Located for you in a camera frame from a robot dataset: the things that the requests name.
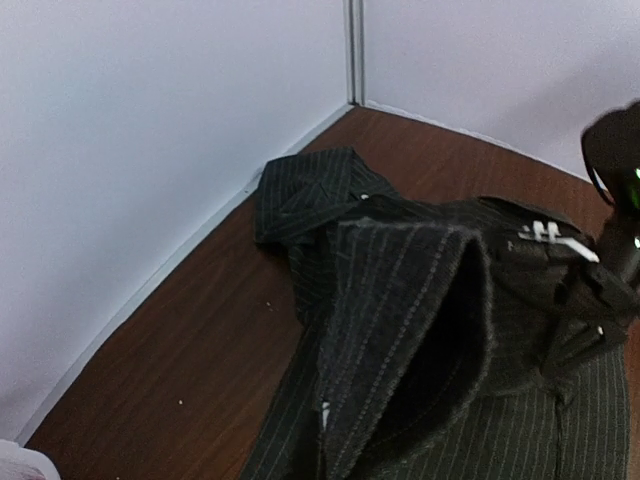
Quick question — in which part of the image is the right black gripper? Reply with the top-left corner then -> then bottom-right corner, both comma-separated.
581,100 -> 639,302

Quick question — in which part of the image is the black pinstriped shirt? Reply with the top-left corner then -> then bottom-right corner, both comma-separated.
241,148 -> 639,479

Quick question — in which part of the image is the white plastic laundry basket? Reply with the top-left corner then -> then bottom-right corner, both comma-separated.
0,440 -> 61,480

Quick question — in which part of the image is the right aluminium corner post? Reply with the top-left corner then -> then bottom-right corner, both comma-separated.
343,0 -> 366,106

